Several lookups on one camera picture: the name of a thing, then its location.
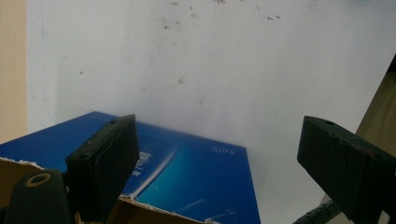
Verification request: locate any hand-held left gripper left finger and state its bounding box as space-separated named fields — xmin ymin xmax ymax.
xmin=64 ymin=114 xmax=140 ymax=224

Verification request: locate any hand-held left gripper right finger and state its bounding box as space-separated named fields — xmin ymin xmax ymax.
xmin=296 ymin=115 xmax=396 ymax=224

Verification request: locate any blue cardboard box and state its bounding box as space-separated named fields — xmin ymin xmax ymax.
xmin=0 ymin=110 xmax=262 ymax=224

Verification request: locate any white table mat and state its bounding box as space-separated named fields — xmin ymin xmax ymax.
xmin=26 ymin=0 xmax=396 ymax=224

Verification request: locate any black corrugated left gripper cable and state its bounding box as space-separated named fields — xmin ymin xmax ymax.
xmin=292 ymin=200 xmax=344 ymax=224

